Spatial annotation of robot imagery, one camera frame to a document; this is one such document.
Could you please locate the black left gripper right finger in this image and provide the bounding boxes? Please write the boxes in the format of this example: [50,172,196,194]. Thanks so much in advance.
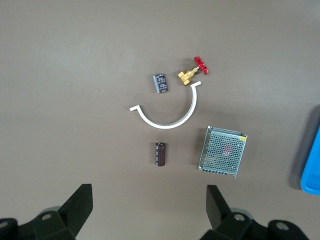
[201,184,307,240]

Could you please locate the brass valve with red handle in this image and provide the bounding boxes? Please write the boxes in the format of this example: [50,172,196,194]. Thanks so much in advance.
[177,56,210,86]

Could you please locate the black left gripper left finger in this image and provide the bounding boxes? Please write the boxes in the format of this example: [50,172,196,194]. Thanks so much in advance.
[17,184,94,240]

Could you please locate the long black cylindrical capacitor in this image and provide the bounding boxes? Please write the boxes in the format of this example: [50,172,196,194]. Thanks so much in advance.
[153,141,168,168]

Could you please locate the blue plastic tray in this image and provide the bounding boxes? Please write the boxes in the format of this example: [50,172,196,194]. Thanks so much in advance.
[300,104,320,196]

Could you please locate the brown table mat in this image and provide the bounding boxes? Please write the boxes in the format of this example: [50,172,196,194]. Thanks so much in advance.
[0,0,320,240]

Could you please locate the white curved pipe clamp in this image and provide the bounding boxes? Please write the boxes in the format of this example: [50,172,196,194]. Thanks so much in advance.
[129,81,202,130]

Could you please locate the metal mesh power supply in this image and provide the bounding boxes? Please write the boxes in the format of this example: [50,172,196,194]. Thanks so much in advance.
[198,126,248,180]

